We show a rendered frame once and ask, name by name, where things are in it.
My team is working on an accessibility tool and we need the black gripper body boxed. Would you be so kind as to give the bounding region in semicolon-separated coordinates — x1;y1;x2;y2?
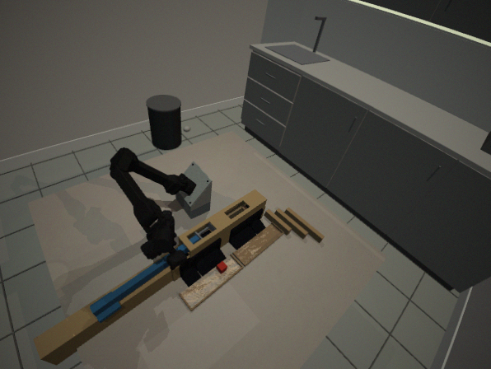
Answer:
147;232;187;268

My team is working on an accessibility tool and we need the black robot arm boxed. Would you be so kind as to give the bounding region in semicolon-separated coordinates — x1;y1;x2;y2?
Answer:
110;147;196;259

